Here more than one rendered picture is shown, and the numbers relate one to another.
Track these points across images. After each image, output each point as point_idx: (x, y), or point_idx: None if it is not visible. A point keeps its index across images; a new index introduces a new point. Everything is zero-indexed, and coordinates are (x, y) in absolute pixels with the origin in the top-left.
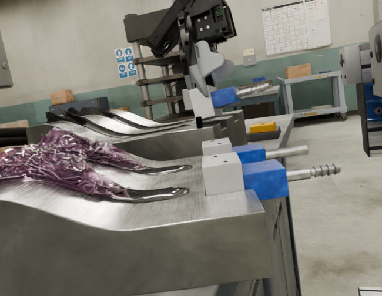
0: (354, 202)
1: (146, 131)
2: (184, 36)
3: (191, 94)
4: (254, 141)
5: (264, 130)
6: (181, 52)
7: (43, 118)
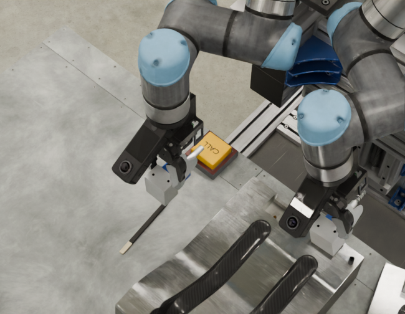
0: None
1: (243, 285)
2: (350, 219)
3: (333, 243)
4: (222, 176)
5: (224, 157)
6: (181, 164)
7: None
